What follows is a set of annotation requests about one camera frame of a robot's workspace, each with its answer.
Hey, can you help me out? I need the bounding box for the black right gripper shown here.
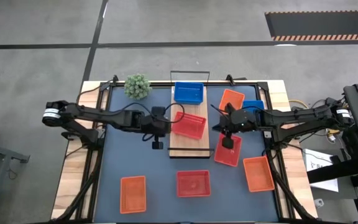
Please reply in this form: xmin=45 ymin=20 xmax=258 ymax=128
xmin=211 ymin=102 xmax=260 ymax=134

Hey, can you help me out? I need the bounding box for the red plastic basket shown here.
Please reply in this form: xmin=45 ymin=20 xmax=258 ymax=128
xmin=171 ymin=111 xmax=207 ymax=140
xmin=213 ymin=133 xmax=243 ymax=167
xmin=176 ymin=170 xmax=212 ymax=198

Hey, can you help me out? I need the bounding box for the orange plastic basket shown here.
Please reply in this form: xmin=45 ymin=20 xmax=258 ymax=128
xmin=242 ymin=155 xmax=275 ymax=193
xmin=218 ymin=88 xmax=246 ymax=114
xmin=119 ymin=175 xmax=147 ymax=215

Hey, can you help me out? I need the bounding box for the blue plastic basket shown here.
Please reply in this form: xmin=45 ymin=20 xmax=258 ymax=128
xmin=173 ymin=81 xmax=204 ymax=106
xmin=242 ymin=99 xmax=265 ymax=113

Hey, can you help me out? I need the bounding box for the wooden tray board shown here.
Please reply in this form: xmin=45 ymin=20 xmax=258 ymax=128
xmin=168 ymin=70 xmax=214 ymax=159

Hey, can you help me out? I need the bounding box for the blue-grey table mat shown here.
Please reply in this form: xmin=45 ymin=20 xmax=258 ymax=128
xmin=94 ymin=84 xmax=280 ymax=223

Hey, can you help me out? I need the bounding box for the green artificial potted plant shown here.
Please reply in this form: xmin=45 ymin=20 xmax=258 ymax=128
xmin=124 ymin=73 xmax=153 ymax=100

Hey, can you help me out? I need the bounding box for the white paper sheet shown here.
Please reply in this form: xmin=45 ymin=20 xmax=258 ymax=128
xmin=302 ymin=148 xmax=339 ymax=193

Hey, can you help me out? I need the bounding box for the black hazard-striped floor mat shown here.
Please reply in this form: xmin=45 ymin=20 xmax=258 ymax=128
xmin=265 ymin=11 xmax=358 ymax=42

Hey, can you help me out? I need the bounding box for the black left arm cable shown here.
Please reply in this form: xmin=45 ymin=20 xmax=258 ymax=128
xmin=113 ymin=102 xmax=185 ymax=142

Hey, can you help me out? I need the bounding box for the yellow cable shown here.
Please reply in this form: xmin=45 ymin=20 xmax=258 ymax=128
xmin=288 ymin=99 xmax=306 ymax=110

